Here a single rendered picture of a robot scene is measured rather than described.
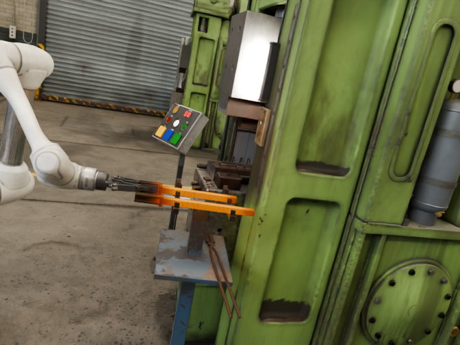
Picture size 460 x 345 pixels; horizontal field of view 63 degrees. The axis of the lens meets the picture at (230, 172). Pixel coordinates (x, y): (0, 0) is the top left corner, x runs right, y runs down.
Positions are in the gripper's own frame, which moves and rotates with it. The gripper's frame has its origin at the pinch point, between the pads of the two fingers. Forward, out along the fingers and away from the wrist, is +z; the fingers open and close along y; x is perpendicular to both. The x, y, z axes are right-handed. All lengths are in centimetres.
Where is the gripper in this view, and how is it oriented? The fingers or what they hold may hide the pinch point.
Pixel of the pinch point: (149, 187)
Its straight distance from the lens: 152.1
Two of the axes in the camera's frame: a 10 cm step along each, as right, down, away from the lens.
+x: 1.8, -9.5, -2.6
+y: 1.1, 2.8, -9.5
